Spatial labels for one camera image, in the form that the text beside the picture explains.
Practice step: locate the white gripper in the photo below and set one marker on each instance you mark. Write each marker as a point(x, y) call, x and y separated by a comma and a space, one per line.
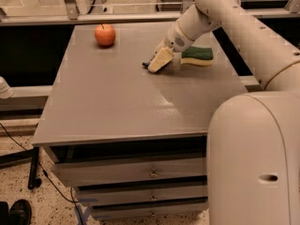
point(175, 42)

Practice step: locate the blue rxbar blueberry wrapper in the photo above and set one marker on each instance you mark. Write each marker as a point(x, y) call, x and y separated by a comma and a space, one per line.
point(146, 64)

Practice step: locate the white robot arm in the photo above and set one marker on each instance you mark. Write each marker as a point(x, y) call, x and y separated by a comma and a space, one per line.
point(253, 140)

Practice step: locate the red apple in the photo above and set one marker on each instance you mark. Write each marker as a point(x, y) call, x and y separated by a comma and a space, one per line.
point(105, 34)

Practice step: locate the green and yellow sponge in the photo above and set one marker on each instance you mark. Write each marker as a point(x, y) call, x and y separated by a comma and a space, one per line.
point(197, 56)

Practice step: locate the grey drawer cabinet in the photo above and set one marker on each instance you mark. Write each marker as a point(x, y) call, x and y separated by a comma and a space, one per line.
point(130, 142)

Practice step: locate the white cylindrical object at left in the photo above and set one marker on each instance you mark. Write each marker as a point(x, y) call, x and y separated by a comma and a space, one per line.
point(5, 89)

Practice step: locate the black metal stand leg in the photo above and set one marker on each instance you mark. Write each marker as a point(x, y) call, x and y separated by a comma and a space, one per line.
point(34, 181)

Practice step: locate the black shoe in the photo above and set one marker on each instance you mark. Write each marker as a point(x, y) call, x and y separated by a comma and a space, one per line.
point(20, 213)

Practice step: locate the grey metal railing frame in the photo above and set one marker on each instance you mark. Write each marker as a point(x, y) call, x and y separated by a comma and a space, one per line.
point(30, 12)

